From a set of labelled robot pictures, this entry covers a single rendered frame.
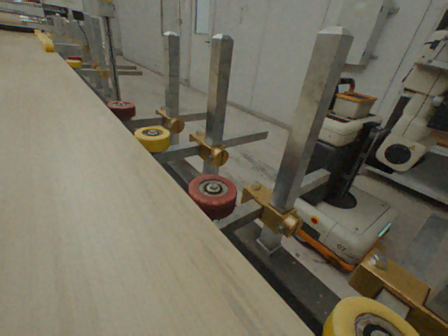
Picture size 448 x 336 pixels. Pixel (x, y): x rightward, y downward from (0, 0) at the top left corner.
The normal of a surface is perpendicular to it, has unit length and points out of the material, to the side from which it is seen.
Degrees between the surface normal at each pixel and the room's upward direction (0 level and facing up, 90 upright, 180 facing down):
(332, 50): 90
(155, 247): 0
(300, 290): 0
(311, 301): 0
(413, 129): 90
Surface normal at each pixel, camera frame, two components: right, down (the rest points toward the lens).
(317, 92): -0.79, 0.23
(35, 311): 0.11, -0.86
